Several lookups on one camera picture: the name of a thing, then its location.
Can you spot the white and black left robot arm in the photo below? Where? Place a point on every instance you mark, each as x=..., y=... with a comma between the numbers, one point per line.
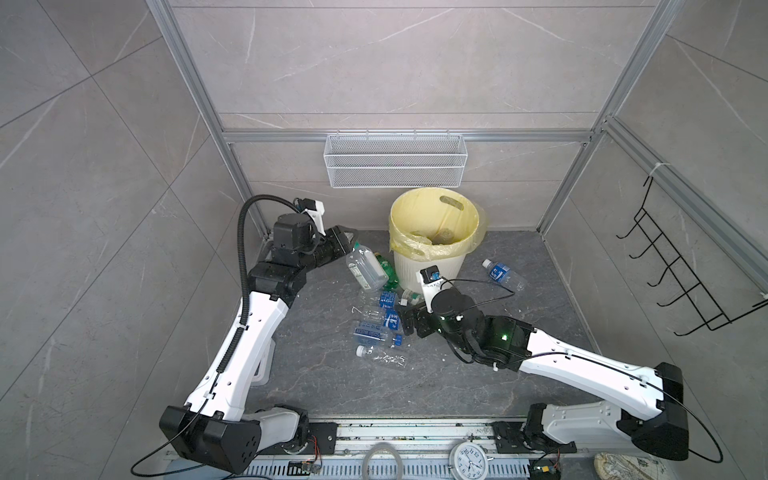
x=210, y=429

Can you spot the clear bottle blue cap bottom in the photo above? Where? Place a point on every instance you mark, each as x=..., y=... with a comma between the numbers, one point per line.
x=371, y=334

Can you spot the black wire hook rack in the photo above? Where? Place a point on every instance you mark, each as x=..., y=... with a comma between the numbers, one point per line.
x=678, y=271

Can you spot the crushed clear bottle white cap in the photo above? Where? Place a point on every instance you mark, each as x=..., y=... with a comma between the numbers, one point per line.
x=385, y=357

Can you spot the clear tall bottle white cap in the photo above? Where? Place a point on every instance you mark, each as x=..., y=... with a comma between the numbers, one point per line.
x=366, y=269

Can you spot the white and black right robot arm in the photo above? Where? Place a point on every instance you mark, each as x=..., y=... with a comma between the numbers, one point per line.
x=640, y=406

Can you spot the green bottle near bin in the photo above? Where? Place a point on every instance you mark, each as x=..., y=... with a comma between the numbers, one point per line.
x=393, y=280

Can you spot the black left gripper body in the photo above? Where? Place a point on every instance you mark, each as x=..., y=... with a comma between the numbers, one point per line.
x=321, y=249

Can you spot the white bin with yellow bag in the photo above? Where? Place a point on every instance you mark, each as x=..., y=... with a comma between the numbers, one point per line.
x=433, y=226

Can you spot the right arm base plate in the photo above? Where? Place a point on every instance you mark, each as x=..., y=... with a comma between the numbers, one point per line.
x=515, y=437

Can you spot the white wire mesh basket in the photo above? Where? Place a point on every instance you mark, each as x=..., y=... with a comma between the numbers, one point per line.
x=395, y=161

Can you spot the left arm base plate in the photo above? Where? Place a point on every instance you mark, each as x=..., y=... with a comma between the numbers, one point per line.
x=320, y=434

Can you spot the white analog clock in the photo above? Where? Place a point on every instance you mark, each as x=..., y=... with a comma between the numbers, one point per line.
x=468, y=461

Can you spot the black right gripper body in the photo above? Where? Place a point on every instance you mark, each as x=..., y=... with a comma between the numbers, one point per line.
x=428, y=323

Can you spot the clear tube loop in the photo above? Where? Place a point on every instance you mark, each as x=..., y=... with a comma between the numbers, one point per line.
x=380, y=460

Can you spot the blue label bottle white cap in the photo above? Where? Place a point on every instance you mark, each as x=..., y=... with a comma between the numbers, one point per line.
x=387, y=300

